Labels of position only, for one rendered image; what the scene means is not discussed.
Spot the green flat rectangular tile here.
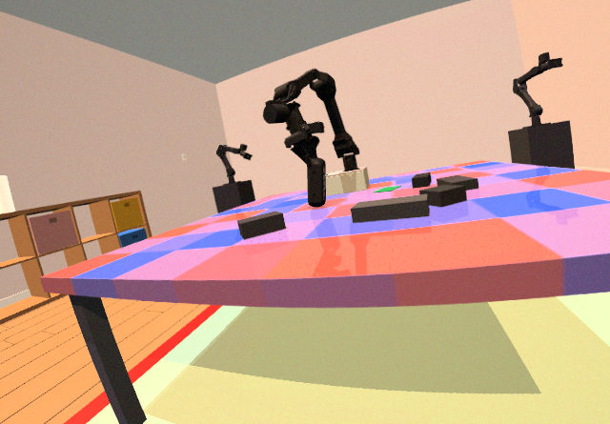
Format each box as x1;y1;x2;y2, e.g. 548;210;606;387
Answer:
375;186;401;192

